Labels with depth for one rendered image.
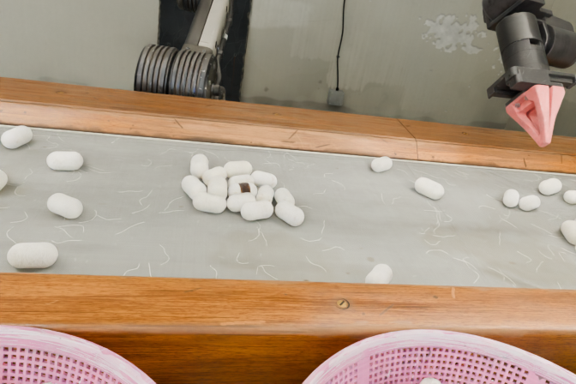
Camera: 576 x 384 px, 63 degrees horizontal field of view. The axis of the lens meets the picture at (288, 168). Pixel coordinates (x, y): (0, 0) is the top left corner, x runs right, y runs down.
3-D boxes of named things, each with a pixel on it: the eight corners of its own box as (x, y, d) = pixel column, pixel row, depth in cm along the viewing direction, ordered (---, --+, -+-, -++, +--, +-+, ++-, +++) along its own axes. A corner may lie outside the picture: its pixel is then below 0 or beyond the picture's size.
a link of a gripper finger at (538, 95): (595, 137, 62) (577, 76, 65) (547, 132, 60) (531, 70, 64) (557, 158, 68) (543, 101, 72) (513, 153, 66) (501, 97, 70)
